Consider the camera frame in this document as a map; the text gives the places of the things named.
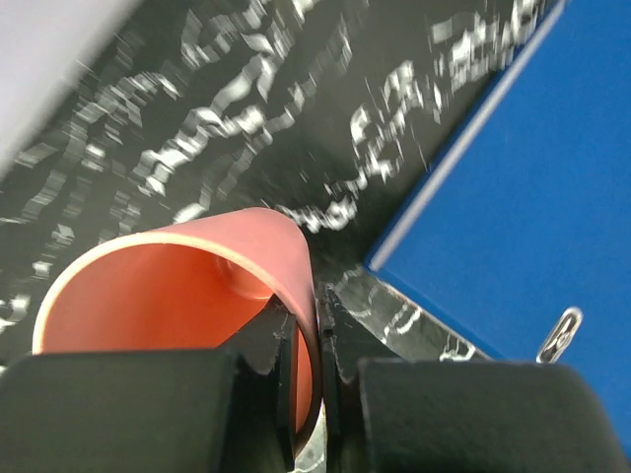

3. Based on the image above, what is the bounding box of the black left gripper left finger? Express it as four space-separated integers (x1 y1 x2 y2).
1 303 298 472

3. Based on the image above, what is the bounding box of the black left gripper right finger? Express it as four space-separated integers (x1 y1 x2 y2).
319 285 630 472

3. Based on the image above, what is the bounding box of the pink plastic cup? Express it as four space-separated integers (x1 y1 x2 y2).
32 207 321 447

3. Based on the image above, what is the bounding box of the blue ring binder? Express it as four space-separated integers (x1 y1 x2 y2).
367 1 630 445

